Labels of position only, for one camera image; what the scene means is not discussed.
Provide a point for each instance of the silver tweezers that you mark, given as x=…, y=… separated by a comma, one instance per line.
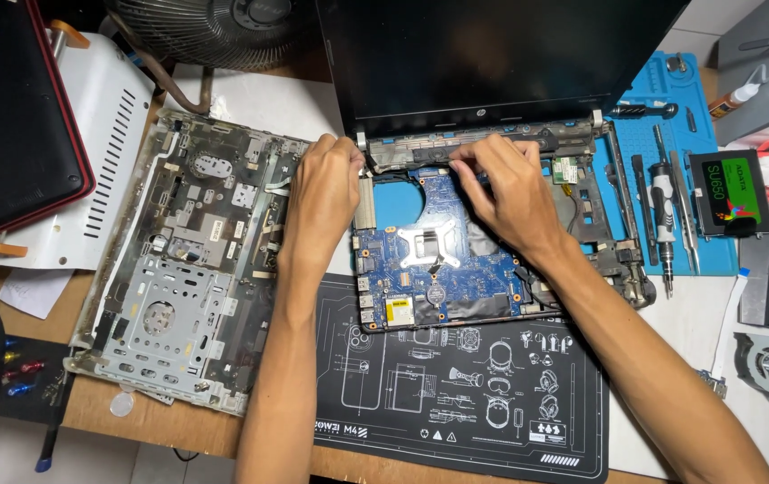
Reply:
x=685, y=215

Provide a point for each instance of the person's right hand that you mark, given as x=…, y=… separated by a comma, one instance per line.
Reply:
x=515, y=195

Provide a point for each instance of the black laptop screen lid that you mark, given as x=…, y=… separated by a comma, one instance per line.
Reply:
x=478, y=60

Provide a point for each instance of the black laptop with red edge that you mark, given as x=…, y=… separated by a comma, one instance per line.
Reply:
x=7, y=114

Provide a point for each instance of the black tray with coloured bits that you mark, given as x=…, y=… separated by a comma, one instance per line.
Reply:
x=14, y=380

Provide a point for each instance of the person's left fingers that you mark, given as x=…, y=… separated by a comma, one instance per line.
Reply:
x=340, y=149

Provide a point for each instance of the silver laptop palm rest cover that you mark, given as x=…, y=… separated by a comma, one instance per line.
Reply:
x=176, y=269

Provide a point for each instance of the black pry tool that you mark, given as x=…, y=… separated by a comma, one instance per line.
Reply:
x=644, y=208

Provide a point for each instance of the blue silicone repair mat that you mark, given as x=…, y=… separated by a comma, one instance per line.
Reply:
x=653, y=87

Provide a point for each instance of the black repair mat white drawings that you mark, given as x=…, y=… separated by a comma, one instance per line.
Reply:
x=465, y=396

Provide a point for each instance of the blue laptop motherboard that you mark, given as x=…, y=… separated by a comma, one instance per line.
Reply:
x=418, y=269

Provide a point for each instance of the grey laptop speaker bar strip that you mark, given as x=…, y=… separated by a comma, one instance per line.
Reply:
x=411, y=149

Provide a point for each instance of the clear round plastic disc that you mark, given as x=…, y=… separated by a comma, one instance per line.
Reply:
x=122, y=404

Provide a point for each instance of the black laptop base chassis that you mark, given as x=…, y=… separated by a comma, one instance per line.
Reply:
x=599, y=228

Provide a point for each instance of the small blue circuit board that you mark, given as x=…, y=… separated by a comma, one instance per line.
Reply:
x=714, y=384

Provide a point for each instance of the black drive with green label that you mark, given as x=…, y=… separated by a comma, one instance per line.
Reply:
x=731, y=195

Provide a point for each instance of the black silver electric screwdriver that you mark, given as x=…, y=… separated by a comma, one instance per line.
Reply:
x=662, y=215

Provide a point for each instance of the white paper note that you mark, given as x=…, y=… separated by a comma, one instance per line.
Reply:
x=34, y=292

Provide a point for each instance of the white perforated metal case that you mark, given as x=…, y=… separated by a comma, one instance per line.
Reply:
x=105, y=134

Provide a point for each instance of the glue bottle with orange label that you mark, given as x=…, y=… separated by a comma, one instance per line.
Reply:
x=734, y=97

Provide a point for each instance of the black desk fan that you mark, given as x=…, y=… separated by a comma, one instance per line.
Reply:
x=209, y=30

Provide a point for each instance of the person's left hand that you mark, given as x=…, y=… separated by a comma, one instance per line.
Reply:
x=320, y=201

